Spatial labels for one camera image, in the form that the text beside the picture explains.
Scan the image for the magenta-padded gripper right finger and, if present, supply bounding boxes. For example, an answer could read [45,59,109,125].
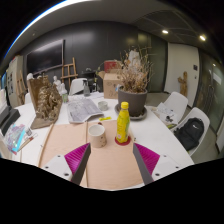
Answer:
[132,142,183,186]

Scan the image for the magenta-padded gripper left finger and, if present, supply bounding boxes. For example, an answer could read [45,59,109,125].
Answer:
[42,142,92,186]

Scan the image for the yellow drink bottle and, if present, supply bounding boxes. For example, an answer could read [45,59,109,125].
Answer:
[115,101,132,144]

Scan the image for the black backpack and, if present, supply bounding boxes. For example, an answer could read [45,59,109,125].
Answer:
[173,117,205,152]

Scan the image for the flat round red coaster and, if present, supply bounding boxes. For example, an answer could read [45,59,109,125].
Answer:
[114,134,132,147]

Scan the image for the beige speckled cup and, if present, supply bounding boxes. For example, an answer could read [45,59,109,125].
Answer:
[87,123,108,149]

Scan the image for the loose paper sheets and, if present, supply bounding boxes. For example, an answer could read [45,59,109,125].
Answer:
[156,102,179,127]

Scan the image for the grey plant saucer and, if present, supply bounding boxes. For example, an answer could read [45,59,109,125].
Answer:
[114,103,148,122]

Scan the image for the printed newspaper sheet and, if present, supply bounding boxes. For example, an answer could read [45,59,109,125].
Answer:
[66,96,105,124]

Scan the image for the white plastic chair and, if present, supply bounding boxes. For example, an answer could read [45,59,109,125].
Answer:
[163,91,189,124]
[69,77,88,96]
[173,107,211,156]

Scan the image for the black desktop device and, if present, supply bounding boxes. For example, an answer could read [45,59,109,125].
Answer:
[0,105,22,136]

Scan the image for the small green-labelled bottle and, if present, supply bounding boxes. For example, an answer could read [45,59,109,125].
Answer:
[60,83,70,104]

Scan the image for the dried plant in grey pot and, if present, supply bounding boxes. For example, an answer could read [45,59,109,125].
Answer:
[117,48,153,118]

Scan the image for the small glass jar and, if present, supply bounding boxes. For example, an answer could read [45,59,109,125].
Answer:
[97,100,109,112]

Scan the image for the clear spray bottle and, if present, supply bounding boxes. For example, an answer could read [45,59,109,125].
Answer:
[82,79,92,98]

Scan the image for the wooden figure statue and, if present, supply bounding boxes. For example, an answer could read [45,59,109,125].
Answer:
[177,70,189,98]

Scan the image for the white plaster bust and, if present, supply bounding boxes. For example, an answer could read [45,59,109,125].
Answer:
[53,75,63,88]

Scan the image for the wooden easel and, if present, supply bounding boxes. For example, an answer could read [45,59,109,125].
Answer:
[60,57,79,89]
[16,69,29,104]

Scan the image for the brown cardboard box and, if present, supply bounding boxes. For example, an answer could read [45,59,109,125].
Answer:
[102,72,124,100]

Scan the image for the white panel with photos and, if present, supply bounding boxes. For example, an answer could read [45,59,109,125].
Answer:
[5,54,25,108]

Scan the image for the red box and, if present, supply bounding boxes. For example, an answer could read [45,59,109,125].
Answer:
[103,59,123,73]

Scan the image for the wooden-handled palette knife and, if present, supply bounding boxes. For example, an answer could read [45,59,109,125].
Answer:
[16,131,38,153]

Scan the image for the black wall monitor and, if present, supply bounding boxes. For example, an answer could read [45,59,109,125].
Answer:
[26,39,65,75]

